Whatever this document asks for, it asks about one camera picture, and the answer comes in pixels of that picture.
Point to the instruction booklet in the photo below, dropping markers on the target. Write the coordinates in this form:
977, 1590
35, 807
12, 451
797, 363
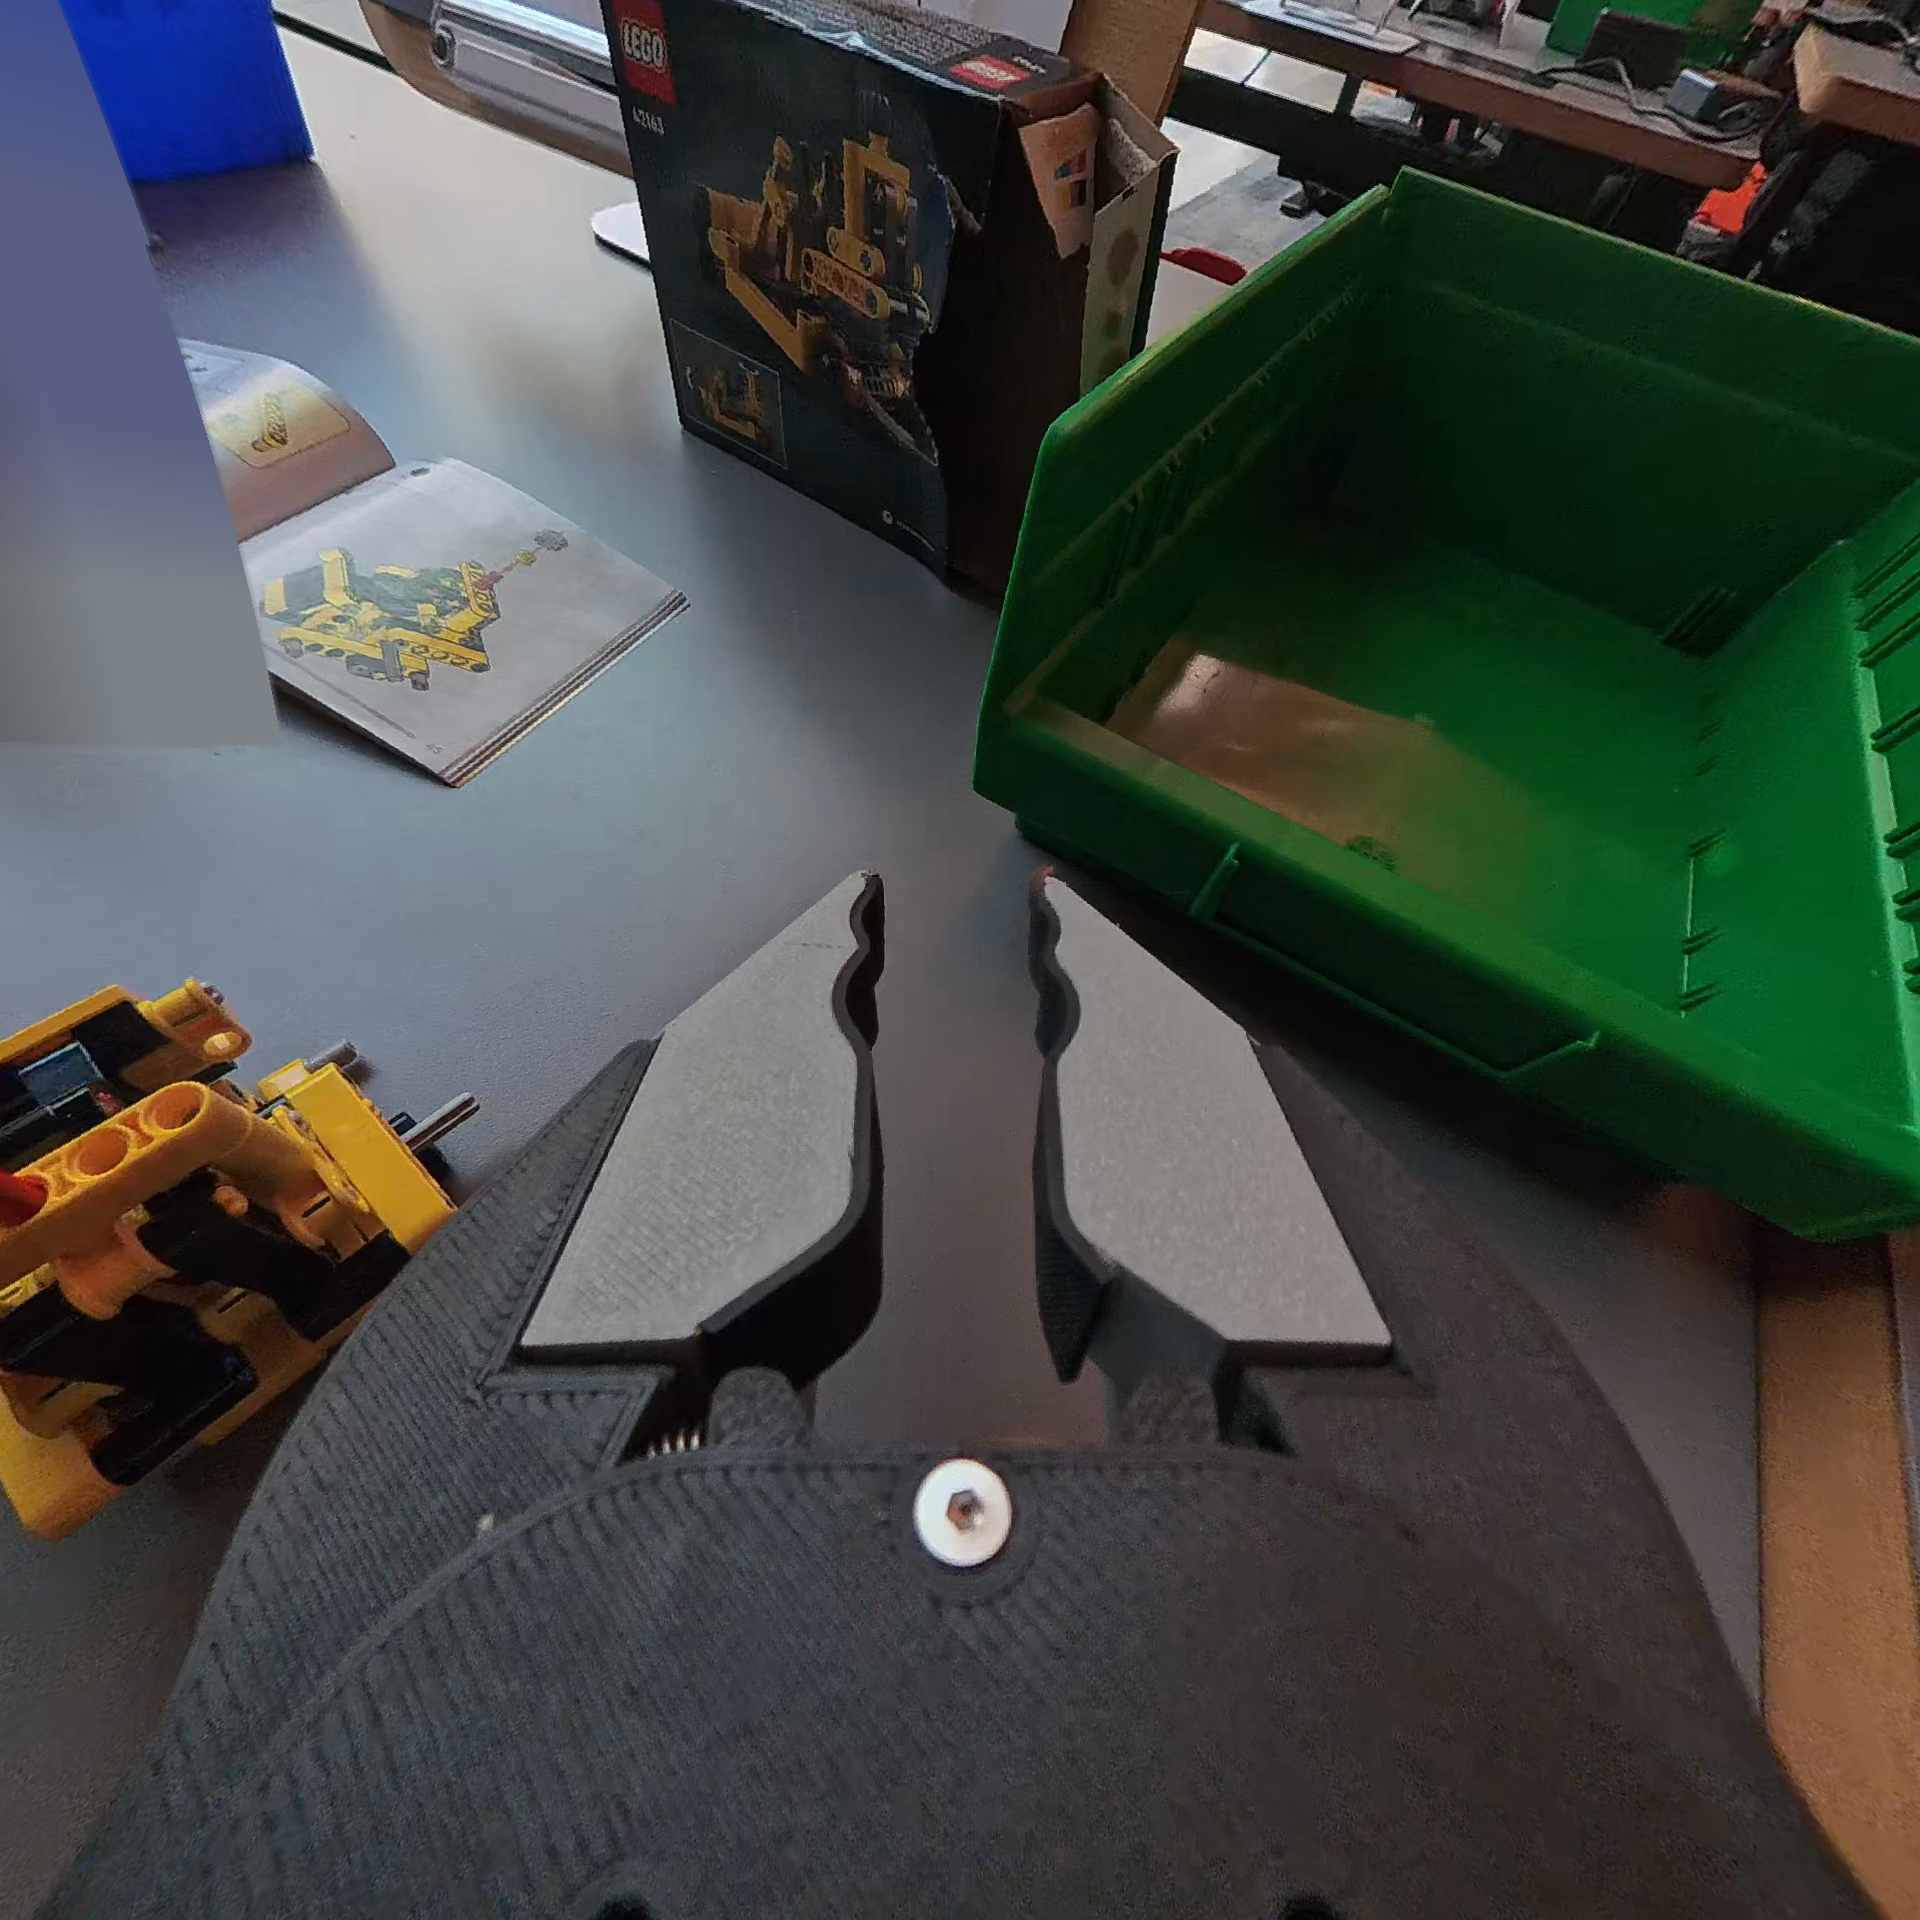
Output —
452, 630

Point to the grey power adapter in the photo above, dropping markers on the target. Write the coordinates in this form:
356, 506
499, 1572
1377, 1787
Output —
1707, 98

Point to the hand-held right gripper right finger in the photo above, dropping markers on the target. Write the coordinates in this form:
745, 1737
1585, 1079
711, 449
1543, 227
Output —
1200, 1170

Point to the brown cardboard panel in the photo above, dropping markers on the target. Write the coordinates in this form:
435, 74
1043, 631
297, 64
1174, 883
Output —
1141, 44

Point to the dark toy set box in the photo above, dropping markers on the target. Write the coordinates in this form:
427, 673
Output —
811, 300

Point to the yellow brick bulldozer model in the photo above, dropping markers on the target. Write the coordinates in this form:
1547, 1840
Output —
136, 1185

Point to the green plastic storage bin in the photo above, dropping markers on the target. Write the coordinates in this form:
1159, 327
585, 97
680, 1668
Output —
1500, 675

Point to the long wooden desk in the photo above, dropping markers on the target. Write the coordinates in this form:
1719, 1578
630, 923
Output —
1575, 105

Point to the silver monitor stand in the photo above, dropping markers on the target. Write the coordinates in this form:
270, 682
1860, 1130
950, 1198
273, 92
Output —
510, 76

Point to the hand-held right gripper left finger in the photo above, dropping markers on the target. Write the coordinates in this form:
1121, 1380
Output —
704, 1170

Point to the small green bin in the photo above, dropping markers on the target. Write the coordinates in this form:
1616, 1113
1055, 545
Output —
1613, 23

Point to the blue plastic bin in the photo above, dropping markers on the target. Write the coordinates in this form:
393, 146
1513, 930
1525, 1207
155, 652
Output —
195, 76

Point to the brown cardboard piece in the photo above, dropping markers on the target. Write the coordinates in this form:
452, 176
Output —
1838, 1500

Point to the red object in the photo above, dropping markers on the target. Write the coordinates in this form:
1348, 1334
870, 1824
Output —
1200, 258

